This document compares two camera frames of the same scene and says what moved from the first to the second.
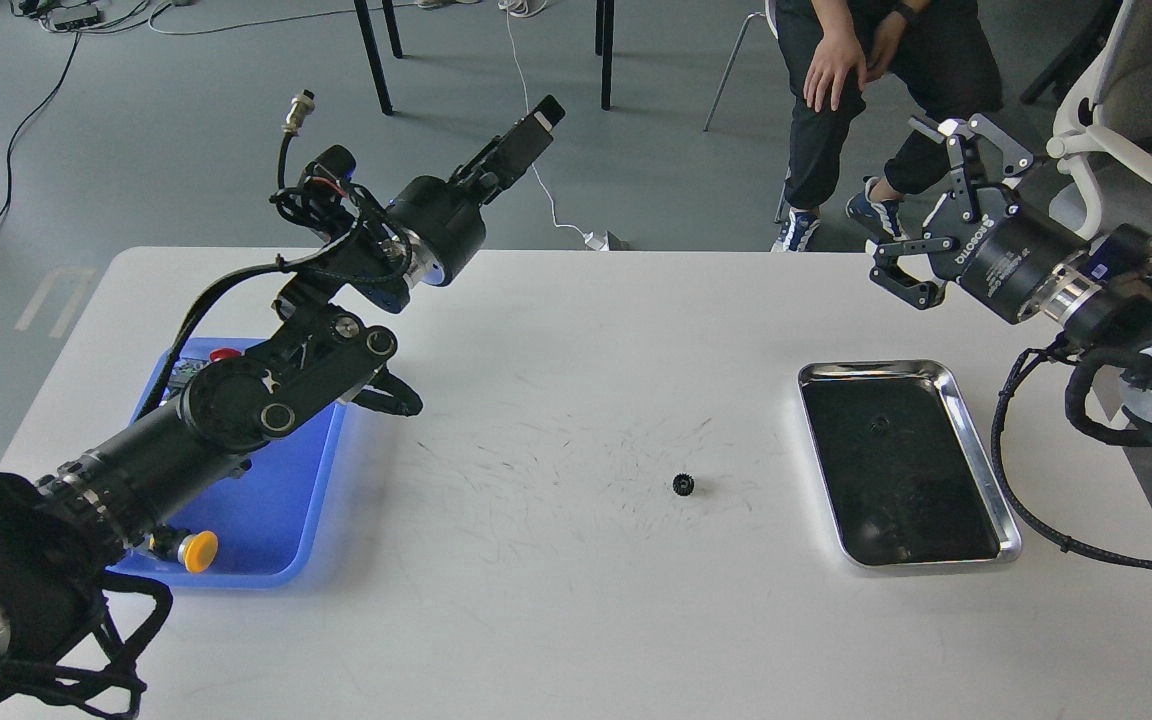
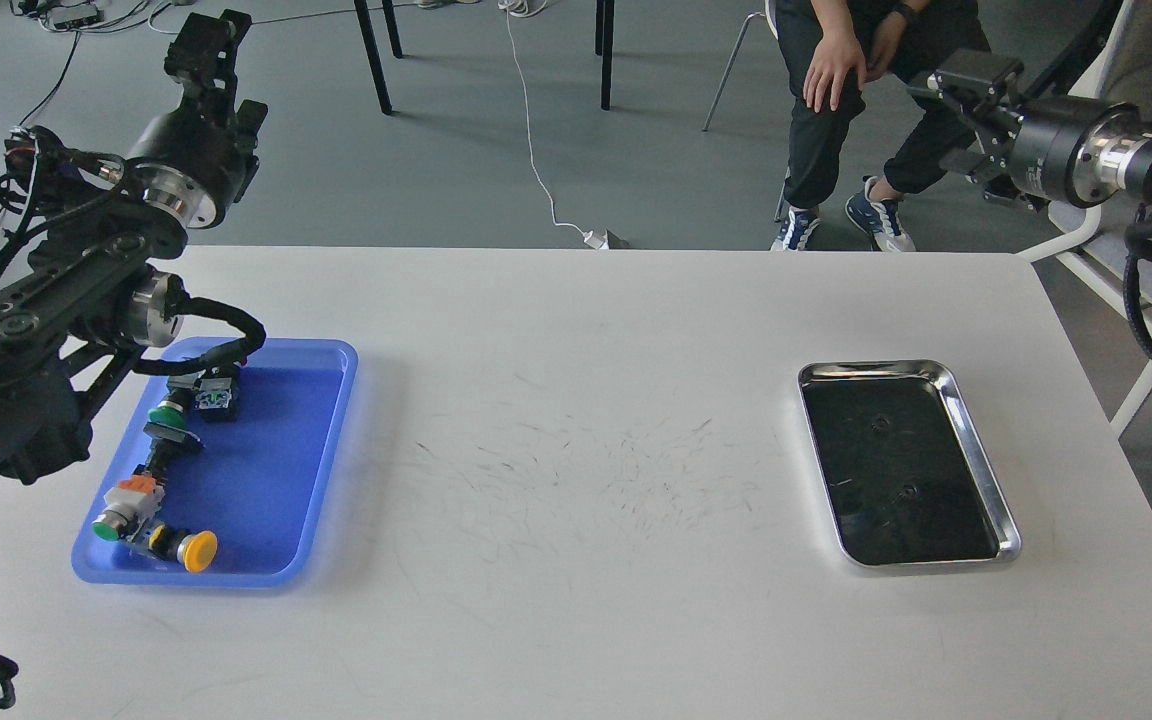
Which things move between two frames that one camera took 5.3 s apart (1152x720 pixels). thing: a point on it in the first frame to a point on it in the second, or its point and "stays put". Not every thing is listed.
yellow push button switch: (196, 551) stays put
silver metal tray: (907, 478) stays put
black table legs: (604, 34) stays put
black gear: (683, 484) to (906, 495)
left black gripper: (443, 221) to (191, 159)
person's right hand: (837, 56) stays put
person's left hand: (889, 40) stays put
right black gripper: (979, 239) to (1043, 145)
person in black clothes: (907, 61) stays put
